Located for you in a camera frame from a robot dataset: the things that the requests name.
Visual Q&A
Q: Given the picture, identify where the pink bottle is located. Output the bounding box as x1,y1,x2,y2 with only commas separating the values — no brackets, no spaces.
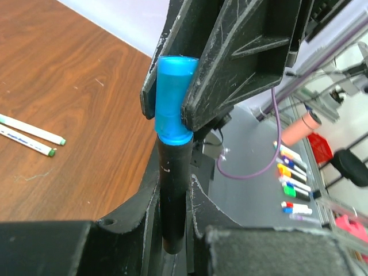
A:
281,111,321,146

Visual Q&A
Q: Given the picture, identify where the red box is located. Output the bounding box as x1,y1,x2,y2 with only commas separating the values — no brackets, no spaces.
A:
307,132,333,164

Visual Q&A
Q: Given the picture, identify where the white pen light green end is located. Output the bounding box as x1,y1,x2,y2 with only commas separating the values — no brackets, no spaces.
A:
1,114,66,145

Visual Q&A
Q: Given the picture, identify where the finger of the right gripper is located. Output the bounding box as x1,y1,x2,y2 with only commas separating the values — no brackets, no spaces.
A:
182,1,301,131
140,1,230,120

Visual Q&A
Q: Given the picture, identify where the blue highlighter cap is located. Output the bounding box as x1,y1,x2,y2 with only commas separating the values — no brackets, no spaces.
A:
155,56,198,145

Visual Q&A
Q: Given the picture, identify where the black blue highlighter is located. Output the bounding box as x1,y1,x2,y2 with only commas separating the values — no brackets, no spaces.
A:
158,140,193,255

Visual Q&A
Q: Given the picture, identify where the white pen dark green end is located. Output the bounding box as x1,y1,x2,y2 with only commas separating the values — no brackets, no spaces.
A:
1,125,56,157

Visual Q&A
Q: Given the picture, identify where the row of coloured markers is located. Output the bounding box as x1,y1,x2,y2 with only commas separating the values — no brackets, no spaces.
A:
273,141,320,225

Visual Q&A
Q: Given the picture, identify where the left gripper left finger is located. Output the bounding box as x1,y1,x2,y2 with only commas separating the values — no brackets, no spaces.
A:
96,172,162,276

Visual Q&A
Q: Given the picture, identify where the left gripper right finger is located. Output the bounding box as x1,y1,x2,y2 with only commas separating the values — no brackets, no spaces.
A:
186,174,242,275

